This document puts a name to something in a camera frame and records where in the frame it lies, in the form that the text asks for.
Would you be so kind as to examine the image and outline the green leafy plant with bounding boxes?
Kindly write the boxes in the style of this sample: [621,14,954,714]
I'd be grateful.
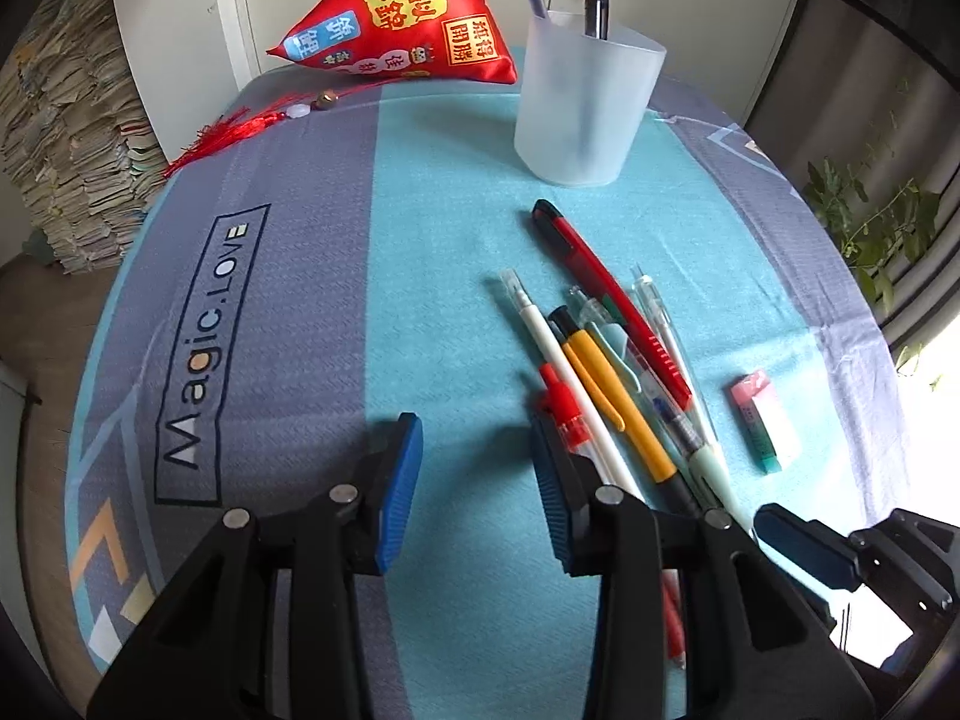
[802,75,946,391]

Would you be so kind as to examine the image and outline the red capped gel pen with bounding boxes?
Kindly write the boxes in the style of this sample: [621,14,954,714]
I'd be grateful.
[536,364,687,672]

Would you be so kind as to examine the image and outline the pink and green eraser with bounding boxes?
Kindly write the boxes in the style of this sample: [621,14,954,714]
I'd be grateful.
[726,367,803,475]

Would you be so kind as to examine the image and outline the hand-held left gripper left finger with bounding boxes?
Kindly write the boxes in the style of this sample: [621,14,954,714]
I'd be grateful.
[86,412,425,720]

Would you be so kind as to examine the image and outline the red utility knife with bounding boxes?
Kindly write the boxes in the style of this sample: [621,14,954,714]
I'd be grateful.
[532,199,695,410]

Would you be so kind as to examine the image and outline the light teal pen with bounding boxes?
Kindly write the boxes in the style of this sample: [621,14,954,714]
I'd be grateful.
[585,321,680,458]

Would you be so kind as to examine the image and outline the clear pen with green grip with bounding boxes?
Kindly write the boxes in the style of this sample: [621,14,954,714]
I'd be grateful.
[568,285,732,511]

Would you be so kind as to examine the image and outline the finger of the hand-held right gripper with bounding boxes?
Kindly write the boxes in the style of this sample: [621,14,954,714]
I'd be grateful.
[754,502,960,620]

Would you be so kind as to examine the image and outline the red tassel with beads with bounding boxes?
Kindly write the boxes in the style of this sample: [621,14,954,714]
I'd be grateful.
[163,86,391,181]

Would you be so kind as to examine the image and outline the red pyramid-shaped satin pillow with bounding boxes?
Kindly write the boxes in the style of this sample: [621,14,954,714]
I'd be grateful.
[266,0,518,87]

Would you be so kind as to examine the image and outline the glass cabinet door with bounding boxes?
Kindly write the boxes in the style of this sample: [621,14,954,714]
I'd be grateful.
[742,0,960,188]

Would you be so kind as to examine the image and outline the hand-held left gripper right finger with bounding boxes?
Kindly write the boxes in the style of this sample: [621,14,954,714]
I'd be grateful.
[529,411,878,720]

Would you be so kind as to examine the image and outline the blue and grey printed tablecloth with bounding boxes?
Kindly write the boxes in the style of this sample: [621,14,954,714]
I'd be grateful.
[64,45,927,720]

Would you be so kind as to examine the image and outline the orange and black pen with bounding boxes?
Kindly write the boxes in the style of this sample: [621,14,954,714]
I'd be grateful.
[547,306,713,518]

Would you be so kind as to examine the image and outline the tall pile of books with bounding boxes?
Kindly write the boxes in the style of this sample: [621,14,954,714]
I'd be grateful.
[0,0,170,275]

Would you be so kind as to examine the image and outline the clear retractable pen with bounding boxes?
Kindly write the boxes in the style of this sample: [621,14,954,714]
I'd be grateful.
[630,264,755,533]

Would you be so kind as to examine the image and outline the white pen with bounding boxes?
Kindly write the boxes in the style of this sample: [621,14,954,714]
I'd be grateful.
[499,268,646,503]

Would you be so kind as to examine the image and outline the frosted plastic pen cup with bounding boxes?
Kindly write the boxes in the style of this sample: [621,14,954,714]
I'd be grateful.
[514,10,668,187]

